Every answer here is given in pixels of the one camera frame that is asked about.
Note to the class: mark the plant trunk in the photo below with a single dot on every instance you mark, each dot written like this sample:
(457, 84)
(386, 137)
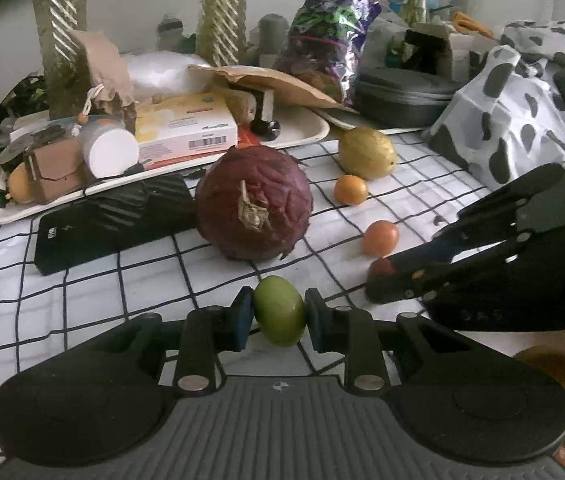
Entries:
(63, 59)
(221, 31)

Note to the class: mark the white tray left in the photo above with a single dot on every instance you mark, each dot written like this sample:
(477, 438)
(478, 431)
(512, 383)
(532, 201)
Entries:
(299, 126)

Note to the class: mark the brown cardboard small box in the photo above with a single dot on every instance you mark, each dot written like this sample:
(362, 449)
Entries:
(55, 169)

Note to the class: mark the small orange kumquat near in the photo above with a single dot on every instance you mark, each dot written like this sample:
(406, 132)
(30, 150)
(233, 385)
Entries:
(380, 239)

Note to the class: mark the white tray right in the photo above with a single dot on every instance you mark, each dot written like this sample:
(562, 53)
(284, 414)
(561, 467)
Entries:
(348, 121)

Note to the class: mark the white cylinder jar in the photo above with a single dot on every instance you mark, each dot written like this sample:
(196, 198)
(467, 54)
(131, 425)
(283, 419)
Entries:
(109, 149)

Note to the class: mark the plant trunk left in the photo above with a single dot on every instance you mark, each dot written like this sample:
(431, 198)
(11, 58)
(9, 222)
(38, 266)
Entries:
(63, 59)

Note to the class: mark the small red fruit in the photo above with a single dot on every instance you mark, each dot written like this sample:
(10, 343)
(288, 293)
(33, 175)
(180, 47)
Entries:
(380, 267)

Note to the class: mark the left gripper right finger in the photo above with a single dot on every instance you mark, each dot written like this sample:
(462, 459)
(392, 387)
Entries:
(361, 340)

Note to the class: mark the brown paper envelope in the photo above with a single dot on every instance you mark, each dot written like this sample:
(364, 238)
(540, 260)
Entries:
(287, 89)

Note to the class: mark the plant trunk right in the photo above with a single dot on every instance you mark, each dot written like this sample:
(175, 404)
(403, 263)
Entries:
(221, 31)

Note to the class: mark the black power bank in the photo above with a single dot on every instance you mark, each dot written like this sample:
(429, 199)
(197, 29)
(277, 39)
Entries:
(98, 226)

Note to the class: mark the purple foil snack bag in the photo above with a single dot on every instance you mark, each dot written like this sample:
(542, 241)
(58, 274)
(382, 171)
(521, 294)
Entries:
(325, 43)

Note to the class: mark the small orange kumquat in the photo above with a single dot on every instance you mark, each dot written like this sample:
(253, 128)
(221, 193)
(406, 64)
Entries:
(380, 239)
(350, 190)

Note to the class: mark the yellow white box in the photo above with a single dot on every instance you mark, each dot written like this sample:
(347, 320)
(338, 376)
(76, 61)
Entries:
(183, 127)

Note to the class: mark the cow print cloth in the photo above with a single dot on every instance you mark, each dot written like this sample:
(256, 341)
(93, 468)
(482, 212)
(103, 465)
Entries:
(510, 118)

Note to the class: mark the red cabbage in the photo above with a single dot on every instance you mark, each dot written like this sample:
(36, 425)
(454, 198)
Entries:
(254, 204)

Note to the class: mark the checked tablecloth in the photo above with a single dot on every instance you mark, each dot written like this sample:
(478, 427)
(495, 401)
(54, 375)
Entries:
(41, 316)

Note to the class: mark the yellow pear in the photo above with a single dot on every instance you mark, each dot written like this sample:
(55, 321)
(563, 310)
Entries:
(367, 153)

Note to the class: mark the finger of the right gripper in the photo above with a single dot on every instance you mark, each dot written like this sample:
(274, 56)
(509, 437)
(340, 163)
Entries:
(529, 264)
(491, 219)

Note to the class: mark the brown green mango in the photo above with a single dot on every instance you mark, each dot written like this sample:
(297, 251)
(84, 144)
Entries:
(547, 359)

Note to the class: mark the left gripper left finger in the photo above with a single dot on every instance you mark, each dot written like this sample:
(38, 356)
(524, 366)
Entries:
(197, 339)

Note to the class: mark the small orange kumquat far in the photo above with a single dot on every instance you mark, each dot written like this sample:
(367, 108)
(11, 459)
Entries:
(350, 190)

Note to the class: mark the white tray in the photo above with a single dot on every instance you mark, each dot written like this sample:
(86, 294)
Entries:
(348, 121)
(299, 126)

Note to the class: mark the torn brown paper bag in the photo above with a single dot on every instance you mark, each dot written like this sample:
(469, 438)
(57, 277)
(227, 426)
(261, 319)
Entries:
(107, 72)

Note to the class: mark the dark grey zip case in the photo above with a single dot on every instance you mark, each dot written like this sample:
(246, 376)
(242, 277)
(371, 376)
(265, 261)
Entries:
(396, 98)

